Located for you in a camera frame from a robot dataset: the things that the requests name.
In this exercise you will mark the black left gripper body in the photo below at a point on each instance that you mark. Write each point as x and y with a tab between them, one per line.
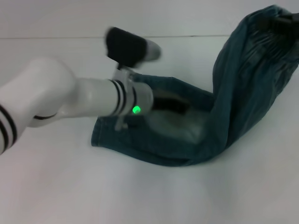
170	103

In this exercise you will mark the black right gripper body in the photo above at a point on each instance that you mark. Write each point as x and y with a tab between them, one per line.
289	23

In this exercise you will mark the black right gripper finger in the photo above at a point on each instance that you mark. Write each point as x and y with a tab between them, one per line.
266	23

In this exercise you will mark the blue denim shorts with print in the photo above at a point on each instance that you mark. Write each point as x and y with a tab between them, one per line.
245	98

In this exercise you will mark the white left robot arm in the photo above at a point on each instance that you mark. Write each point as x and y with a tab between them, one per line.
58	93

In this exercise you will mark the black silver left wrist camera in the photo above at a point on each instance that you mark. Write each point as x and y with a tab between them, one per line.
126	46

